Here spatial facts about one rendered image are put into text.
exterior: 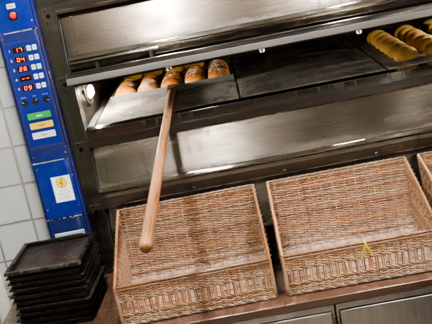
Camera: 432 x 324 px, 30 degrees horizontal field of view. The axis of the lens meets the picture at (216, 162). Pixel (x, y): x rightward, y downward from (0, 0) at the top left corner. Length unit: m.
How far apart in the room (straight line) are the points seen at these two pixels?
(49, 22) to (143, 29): 0.35
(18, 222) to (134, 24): 0.92
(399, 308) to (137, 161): 1.13
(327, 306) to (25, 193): 1.26
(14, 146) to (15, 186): 0.16
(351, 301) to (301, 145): 0.67
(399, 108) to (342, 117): 0.22
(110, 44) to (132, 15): 0.13
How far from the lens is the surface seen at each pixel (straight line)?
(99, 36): 3.07
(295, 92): 3.10
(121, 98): 3.56
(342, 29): 2.94
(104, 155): 3.18
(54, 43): 3.10
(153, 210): 2.00
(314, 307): 2.79
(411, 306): 2.86
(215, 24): 3.02
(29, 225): 3.30
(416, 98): 3.21
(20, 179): 3.24
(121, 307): 2.86
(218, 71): 3.54
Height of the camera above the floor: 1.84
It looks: 16 degrees down
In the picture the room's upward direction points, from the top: 11 degrees counter-clockwise
